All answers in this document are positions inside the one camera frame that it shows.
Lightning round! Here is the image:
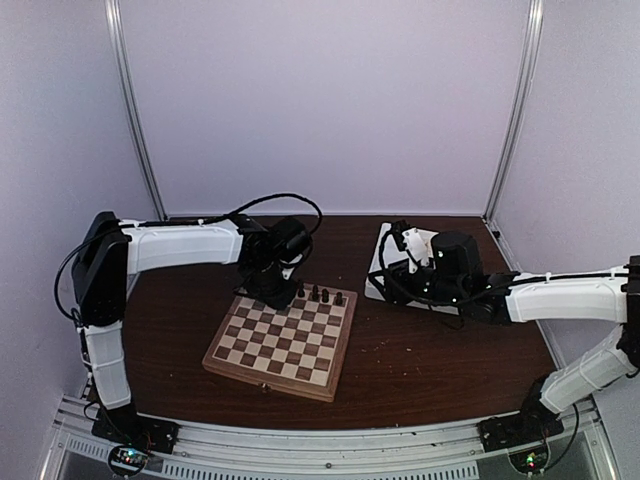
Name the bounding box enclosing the wooden chessboard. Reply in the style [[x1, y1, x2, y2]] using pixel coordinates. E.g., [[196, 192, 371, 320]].
[[202, 284, 358, 402]]

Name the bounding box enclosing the left aluminium corner post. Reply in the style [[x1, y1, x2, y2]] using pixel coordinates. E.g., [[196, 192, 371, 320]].
[[104, 0, 167, 220]]

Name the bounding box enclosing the right aluminium corner post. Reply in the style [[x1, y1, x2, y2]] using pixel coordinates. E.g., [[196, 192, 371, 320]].
[[483, 0, 544, 224]]

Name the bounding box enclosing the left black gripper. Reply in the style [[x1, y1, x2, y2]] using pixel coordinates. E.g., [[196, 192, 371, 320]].
[[242, 259, 300, 310]]

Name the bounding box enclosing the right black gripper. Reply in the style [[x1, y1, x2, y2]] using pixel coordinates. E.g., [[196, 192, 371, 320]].
[[369, 258, 467, 309]]

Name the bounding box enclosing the circuit board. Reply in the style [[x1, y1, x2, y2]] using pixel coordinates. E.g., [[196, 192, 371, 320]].
[[107, 445, 149, 477], [509, 447, 550, 475]]

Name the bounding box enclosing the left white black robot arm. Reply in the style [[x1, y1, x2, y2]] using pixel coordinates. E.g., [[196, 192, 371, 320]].
[[71, 212, 313, 444]]

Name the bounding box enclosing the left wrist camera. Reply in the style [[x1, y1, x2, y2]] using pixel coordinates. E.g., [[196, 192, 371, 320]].
[[270, 217, 311, 263]]

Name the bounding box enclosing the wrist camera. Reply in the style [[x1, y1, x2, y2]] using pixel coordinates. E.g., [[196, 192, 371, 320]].
[[270, 217, 311, 263], [431, 231, 483, 279]]

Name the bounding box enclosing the right circuit board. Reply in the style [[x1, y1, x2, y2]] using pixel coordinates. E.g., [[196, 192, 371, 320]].
[[509, 447, 550, 475]]

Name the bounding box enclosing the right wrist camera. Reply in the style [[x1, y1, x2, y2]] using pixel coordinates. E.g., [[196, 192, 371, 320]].
[[431, 231, 483, 279]]

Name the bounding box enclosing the white plastic tray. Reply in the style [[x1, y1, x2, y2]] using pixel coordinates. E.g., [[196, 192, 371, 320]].
[[365, 220, 458, 315]]

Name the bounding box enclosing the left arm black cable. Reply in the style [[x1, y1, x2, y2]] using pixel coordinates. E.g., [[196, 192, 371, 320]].
[[194, 193, 324, 236]]

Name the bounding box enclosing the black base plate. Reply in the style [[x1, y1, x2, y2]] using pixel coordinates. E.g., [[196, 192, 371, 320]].
[[477, 412, 564, 452], [91, 411, 179, 454]]

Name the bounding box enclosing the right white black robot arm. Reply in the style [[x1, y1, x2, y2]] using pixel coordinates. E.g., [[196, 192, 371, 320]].
[[368, 222, 639, 442]]

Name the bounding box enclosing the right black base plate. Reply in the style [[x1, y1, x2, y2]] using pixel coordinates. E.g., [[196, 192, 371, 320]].
[[477, 412, 564, 452]]

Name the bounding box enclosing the aluminium front rail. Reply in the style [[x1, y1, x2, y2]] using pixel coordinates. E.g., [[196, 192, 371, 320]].
[[49, 394, 609, 480]]

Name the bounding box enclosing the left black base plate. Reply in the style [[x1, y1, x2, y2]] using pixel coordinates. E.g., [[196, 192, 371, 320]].
[[91, 411, 179, 454]]

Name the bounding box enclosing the left circuit board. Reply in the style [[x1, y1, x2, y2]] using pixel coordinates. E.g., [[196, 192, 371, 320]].
[[107, 445, 149, 477]]

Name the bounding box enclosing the aluminium corner post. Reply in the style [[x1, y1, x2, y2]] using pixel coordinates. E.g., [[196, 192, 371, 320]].
[[483, 0, 544, 224], [104, 0, 167, 220]]

